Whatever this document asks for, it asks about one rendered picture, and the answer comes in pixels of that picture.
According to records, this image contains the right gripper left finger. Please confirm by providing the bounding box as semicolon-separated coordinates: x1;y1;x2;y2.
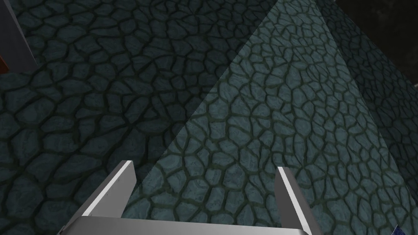
74;160;137;219

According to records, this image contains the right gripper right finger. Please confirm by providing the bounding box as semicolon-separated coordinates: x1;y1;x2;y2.
274;166;323;235

